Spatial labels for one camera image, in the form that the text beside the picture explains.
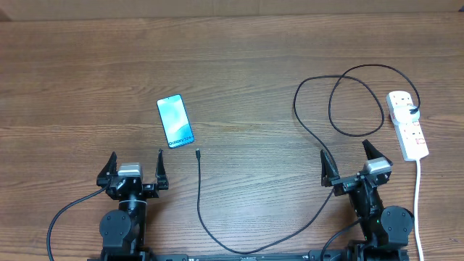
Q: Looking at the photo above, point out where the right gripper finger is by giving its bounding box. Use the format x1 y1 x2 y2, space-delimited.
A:
320 150 340 187
362 139 392 165

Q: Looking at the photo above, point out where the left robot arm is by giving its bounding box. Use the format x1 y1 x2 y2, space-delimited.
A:
96 150 169 260

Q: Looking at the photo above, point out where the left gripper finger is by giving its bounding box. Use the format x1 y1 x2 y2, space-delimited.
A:
155 149 168 185
98 152 117 178

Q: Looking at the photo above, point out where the white power strip cord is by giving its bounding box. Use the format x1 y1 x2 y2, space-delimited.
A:
413 159 425 261

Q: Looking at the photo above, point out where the Galaxy smartphone blue screen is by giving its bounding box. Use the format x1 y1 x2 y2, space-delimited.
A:
157 94 194 149

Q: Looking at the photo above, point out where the white charger adapter plug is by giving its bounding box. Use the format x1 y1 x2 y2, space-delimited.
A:
391 104 421 125

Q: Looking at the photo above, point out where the white power strip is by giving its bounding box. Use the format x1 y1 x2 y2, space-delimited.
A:
386 91 429 162

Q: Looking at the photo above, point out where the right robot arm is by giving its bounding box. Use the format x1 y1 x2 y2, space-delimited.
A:
319 140 414 261

